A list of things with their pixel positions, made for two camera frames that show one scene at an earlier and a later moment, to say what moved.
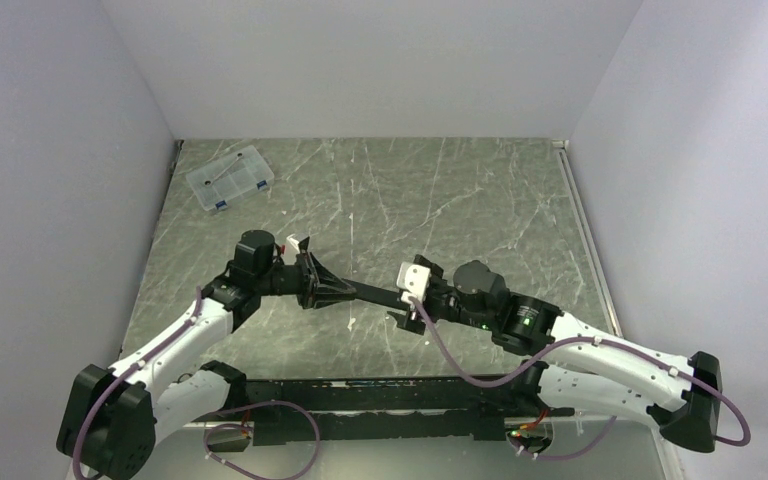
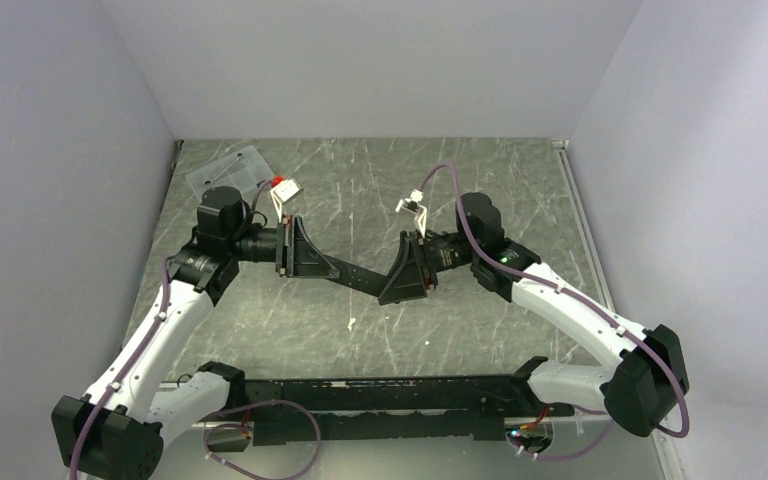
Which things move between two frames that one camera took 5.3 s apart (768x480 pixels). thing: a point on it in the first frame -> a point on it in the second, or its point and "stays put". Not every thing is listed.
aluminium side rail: (570, 177) stays put
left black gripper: (319, 285) -> (301, 258)
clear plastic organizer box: (223, 182) stays put
